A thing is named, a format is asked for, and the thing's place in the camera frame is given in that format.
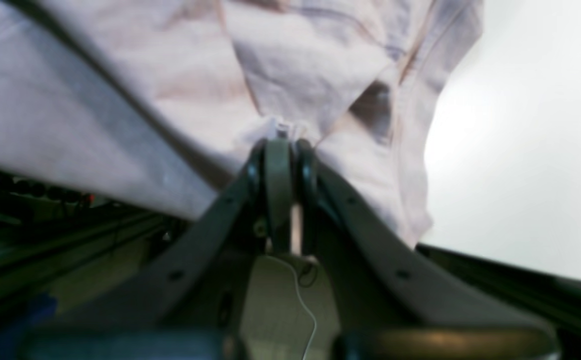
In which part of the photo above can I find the black power strip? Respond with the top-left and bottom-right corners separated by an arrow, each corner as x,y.
0,172 -> 96,208

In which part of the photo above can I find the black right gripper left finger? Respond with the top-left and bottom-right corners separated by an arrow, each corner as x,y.
18,138 -> 293,360

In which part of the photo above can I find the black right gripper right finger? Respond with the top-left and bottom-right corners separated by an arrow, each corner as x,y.
295,140 -> 561,360

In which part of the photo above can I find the mauve t-shirt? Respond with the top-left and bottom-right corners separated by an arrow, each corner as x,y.
0,0 -> 484,248

